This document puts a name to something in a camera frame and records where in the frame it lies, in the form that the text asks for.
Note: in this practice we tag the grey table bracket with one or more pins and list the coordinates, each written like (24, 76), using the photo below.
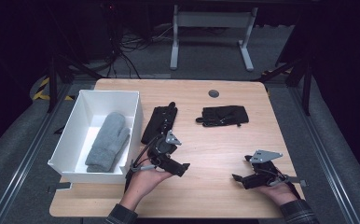
(299, 181)
(60, 187)

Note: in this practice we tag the person's right hand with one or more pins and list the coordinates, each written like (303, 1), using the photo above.
(280, 193)

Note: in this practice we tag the black tripod stand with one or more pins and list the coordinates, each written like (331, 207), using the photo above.
(305, 84)
(53, 81)

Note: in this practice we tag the aluminium floor rail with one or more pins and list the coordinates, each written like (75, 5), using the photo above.
(29, 152)
(324, 155)

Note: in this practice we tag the grey round table grommet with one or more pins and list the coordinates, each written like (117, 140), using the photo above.
(213, 93)

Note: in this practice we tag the yellow and black floor tape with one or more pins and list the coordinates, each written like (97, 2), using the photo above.
(43, 90)

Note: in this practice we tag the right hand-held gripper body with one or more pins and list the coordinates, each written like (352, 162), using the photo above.
(266, 171)

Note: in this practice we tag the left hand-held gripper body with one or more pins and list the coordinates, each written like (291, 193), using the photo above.
(161, 149)

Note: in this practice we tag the black glove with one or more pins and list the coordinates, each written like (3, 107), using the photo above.
(224, 115)
(159, 119)

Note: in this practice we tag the person's left hand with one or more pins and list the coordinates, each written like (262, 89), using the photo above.
(144, 183)

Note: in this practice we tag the white box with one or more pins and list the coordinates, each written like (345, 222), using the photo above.
(75, 146)

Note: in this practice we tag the white desk frame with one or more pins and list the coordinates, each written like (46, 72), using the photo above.
(212, 19)

